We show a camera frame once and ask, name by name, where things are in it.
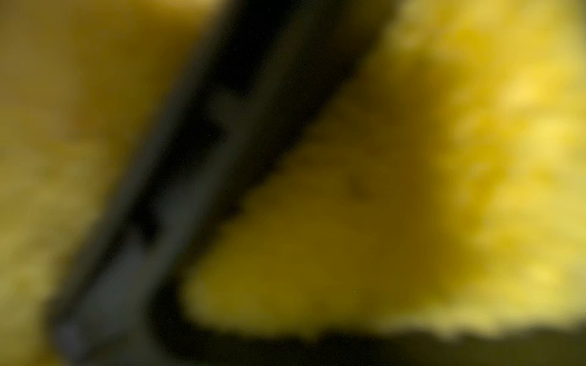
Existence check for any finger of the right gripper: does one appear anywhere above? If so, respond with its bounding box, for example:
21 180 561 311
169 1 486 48
47 1 371 365

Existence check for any yellow grey cleaning cloth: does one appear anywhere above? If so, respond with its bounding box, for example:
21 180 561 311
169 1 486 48
1 1 585 365

